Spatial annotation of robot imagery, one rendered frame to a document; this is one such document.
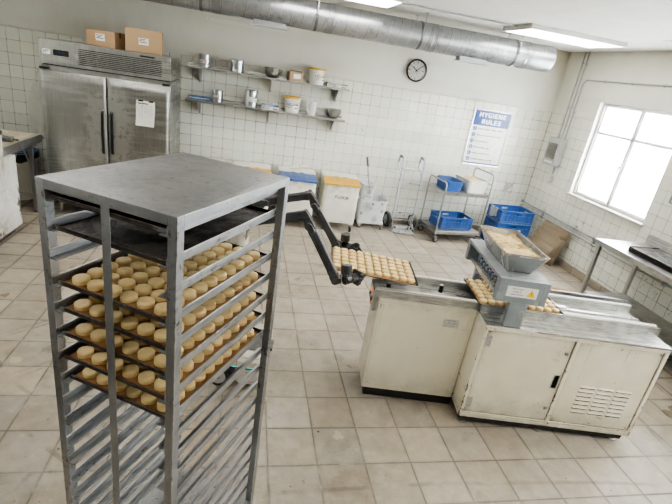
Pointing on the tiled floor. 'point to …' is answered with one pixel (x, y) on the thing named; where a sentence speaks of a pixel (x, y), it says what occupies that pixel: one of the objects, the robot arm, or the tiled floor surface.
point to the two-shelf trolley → (442, 206)
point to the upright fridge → (105, 104)
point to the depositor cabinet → (557, 376)
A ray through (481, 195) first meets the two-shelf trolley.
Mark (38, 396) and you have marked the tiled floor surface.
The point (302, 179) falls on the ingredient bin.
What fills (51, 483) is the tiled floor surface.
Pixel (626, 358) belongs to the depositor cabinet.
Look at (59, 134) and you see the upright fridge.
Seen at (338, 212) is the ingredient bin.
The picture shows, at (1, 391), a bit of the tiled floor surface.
